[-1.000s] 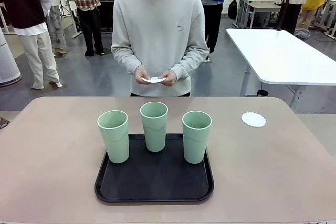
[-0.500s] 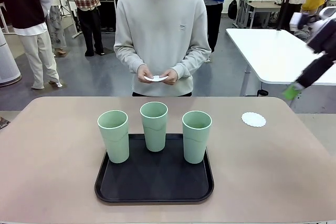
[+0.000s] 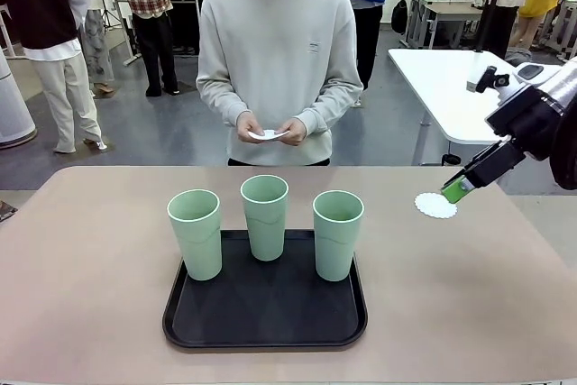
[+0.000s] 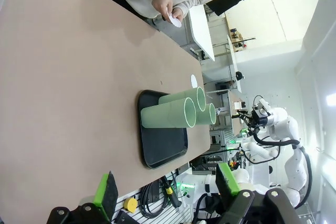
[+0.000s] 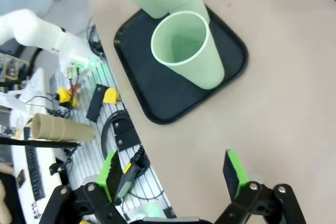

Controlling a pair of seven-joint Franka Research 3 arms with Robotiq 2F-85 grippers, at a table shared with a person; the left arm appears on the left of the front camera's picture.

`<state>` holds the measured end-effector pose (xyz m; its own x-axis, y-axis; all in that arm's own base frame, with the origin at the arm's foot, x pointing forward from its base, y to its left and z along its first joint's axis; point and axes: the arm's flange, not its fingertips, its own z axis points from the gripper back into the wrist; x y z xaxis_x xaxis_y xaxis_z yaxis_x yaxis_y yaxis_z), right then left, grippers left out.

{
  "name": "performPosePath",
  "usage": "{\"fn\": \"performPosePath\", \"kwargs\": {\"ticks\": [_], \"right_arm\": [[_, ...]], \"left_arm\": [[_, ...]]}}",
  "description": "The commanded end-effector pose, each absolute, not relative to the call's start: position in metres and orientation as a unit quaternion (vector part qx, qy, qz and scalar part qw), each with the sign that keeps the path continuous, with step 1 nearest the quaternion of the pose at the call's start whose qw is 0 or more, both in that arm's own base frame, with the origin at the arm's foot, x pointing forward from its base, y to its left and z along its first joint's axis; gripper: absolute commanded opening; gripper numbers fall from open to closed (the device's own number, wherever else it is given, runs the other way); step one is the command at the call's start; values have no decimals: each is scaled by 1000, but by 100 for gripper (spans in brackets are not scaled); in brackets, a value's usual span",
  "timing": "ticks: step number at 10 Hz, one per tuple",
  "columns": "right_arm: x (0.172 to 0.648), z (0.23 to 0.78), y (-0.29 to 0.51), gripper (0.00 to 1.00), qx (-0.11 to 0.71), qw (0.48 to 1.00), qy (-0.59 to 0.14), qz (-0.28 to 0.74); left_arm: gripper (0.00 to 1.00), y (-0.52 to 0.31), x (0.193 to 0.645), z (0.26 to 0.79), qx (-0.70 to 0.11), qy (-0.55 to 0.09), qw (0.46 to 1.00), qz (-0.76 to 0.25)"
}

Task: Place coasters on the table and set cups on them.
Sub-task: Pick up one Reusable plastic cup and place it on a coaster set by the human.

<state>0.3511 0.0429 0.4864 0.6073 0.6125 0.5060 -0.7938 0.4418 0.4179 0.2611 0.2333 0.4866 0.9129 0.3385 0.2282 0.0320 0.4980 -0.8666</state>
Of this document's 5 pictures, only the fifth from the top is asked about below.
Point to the yellow button box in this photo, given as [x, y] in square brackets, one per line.
[64, 96]
[110, 96]

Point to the thin black rod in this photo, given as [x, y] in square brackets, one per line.
[39, 143]

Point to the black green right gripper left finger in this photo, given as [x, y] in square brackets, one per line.
[105, 182]

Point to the black angled bracket plate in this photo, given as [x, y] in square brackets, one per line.
[126, 136]

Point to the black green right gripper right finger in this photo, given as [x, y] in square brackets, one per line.
[236, 179]

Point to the black plastic serving tray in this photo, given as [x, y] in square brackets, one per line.
[147, 90]

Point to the black adapter with yellow label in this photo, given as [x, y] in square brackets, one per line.
[131, 171]

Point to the brown cardboard tube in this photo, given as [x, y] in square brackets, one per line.
[65, 129]

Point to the black flat metal bar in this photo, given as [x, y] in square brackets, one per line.
[95, 103]

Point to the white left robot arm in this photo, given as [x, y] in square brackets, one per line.
[34, 30]

